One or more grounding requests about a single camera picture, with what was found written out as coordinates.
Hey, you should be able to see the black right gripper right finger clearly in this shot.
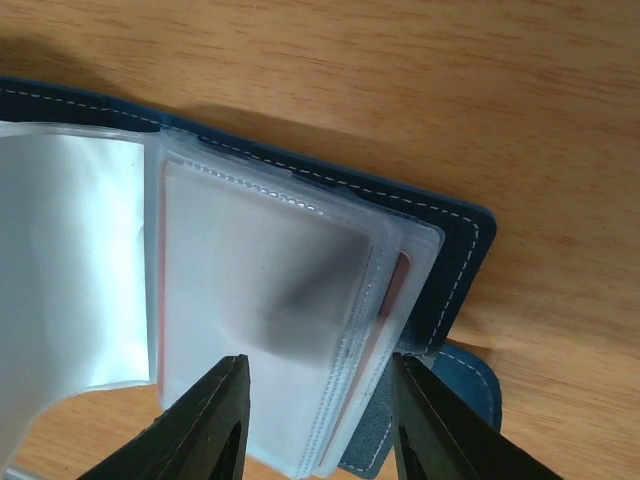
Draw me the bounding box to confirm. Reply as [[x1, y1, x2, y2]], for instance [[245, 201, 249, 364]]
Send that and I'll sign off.
[[392, 354, 530, 479]]

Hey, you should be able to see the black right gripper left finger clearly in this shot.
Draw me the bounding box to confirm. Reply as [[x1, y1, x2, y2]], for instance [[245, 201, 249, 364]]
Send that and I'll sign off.
[[82, 355, 250, 480]]

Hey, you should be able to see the blue leather card holder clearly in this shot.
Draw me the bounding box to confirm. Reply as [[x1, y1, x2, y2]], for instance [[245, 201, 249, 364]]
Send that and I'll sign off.
[[1, 77, 502, 479]]

